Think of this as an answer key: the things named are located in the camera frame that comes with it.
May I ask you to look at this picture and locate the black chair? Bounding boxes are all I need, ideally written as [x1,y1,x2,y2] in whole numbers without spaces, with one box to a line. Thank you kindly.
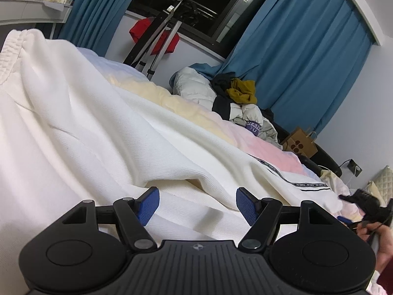
[299,143,343,177]

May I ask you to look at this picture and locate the metal tripod stand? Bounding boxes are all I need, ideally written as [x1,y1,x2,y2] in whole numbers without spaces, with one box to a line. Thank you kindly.
[123,0,219,79]

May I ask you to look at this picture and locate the wall socket with charger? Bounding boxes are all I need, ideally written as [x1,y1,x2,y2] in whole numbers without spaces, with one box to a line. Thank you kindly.
[339,159,363,177]

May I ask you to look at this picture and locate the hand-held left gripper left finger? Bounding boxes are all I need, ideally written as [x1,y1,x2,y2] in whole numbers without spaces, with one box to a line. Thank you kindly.
[61,187,161,251]

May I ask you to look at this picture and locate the grey jacket with purple patch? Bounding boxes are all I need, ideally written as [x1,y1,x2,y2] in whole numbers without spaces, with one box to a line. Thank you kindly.
[212,97,282,150]

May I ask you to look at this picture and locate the dark cloth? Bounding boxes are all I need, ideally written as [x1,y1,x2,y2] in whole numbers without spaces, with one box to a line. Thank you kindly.
[261,107,296,142]

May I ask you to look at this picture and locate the blue curtain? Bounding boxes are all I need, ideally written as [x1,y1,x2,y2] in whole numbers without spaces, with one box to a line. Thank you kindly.
[190,0,377,139]
[50,0,148,59]

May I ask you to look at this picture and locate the pastel bed blanket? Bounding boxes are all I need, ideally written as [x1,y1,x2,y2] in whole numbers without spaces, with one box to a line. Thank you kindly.
[75,47,388,222]

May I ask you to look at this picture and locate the red garment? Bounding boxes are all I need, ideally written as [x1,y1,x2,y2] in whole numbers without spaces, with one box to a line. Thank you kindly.
[129,18,181,55]

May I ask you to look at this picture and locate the white puffer jacket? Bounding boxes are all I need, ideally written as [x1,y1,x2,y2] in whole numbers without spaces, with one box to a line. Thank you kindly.
[170,67,217,107]

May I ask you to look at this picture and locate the black garment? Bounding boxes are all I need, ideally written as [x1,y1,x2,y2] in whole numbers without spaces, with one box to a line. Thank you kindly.
[211,72,239,99]

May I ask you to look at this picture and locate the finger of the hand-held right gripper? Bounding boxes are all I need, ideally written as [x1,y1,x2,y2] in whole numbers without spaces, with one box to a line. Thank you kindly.
[337,216,359,228]

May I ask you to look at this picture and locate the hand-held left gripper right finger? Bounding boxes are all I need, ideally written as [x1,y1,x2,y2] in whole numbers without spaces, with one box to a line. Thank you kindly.
[236,187,337,251]

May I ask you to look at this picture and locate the brown paper bag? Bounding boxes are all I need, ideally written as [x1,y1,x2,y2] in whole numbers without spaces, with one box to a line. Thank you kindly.
[281,126,319,159]

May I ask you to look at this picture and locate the white pants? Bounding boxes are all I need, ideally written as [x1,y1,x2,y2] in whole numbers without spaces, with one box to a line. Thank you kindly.
[0,28,360,294]

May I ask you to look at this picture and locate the white dressing table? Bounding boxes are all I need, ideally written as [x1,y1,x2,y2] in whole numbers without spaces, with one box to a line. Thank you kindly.
[0,0,74,41]

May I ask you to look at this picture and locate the person's right hand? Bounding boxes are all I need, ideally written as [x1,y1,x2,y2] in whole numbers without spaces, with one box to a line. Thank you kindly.
[357,222,393,273]

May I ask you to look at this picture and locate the mustard yellow garment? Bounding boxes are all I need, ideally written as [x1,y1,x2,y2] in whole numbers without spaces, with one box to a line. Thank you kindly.
[226,78,257,105]

